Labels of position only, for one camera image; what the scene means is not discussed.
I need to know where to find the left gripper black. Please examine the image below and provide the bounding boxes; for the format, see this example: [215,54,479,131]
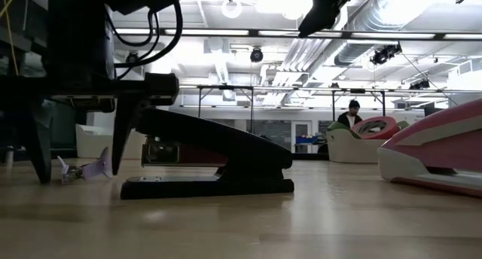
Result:
[0,72,180,185]

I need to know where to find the pale lilac staple remover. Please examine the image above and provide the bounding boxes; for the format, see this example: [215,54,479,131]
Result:
[56,146,113,184]

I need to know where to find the pink tape roll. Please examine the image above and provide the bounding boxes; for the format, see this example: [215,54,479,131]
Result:
[350,115,400,140]

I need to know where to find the black stapler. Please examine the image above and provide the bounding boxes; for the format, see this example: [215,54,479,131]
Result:
[120,107,295,200]

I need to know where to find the pink stapler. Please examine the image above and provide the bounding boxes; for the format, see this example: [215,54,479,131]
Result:
[377,98,482,199]

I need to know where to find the round ceiling lamp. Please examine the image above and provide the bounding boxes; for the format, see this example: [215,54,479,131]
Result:
[221,0,243,20]

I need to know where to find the person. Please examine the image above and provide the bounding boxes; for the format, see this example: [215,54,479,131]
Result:
[337,99,363,129]

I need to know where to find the grey door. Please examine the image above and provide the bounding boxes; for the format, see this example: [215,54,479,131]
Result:
[291,120,313,154]

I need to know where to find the blue crates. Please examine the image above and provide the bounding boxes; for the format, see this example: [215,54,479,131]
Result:
[294,135,319,145]

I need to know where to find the green and white bowl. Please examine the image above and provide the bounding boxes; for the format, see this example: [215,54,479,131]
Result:
[325,119,410,164]

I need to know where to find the black overhead frame bar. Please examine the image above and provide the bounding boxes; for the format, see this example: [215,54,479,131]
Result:
[112,27,482,42]

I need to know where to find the silver ceiling duct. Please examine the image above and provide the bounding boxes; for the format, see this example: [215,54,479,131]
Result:
[282,0,415,83]

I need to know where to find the black background table frame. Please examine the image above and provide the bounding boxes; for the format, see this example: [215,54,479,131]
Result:
[331,87,387,123]
[195,84,255,134]

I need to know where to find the yellow hanging cable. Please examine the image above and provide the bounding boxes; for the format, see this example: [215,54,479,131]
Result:
[0,0,20,75]

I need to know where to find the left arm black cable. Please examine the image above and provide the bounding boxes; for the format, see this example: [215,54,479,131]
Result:
[107,0,185,80]

